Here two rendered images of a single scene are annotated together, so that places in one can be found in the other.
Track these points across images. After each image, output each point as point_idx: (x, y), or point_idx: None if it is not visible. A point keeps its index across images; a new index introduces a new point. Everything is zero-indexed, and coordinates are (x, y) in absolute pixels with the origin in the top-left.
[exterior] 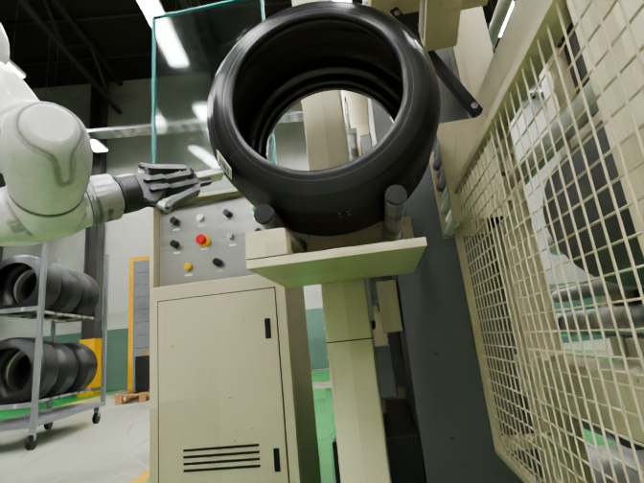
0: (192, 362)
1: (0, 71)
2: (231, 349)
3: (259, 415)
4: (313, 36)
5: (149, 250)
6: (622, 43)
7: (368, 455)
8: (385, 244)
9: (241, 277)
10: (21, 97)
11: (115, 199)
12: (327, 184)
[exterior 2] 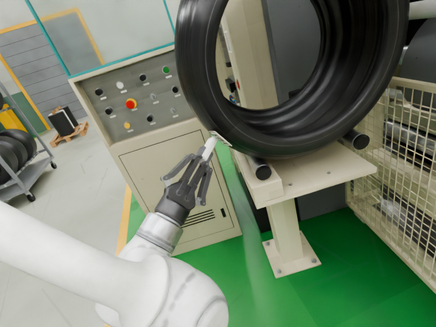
0: (159, 183)
1: (90, 278)
2: (182, 171)
3: (209, 198)
4: None
5: (92, 122)
6: None
7: (289, 221)
8: (350, 176)
9: (174, 128)
10: (139, 292)
11: (180, 235)
12: (313, 145)
